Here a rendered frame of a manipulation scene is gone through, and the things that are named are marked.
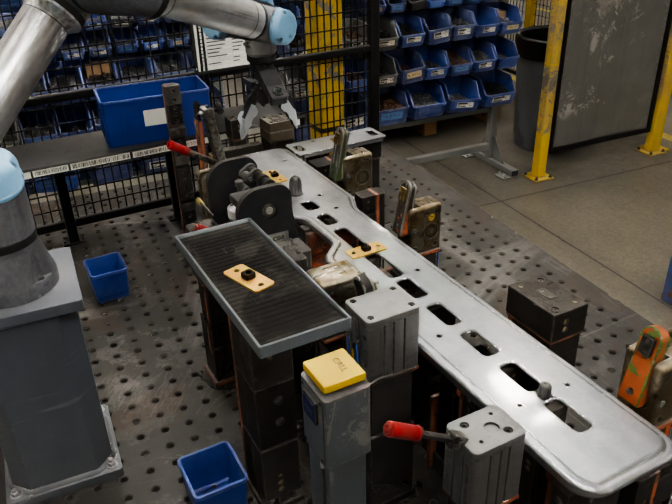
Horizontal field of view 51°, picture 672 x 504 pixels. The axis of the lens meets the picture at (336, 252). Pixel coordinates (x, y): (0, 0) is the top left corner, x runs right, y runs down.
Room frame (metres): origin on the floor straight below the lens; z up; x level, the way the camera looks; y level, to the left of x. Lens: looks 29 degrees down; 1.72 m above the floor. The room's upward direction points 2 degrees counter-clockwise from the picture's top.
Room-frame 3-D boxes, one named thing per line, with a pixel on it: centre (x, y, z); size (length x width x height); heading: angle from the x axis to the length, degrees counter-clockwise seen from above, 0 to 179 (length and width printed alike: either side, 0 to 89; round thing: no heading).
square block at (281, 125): (2.02, 0.16, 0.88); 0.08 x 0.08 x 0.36; 28
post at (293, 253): (1.12, 0.08, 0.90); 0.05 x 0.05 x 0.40; 28
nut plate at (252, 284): (0.93, 0.13, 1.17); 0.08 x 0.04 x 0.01; 43
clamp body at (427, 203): (1.44, -0.19, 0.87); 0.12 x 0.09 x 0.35; 118
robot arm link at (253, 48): (1.73, 0.17, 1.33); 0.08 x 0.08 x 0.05
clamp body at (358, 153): (1.76, -0.06, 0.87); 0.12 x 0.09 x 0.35; 118
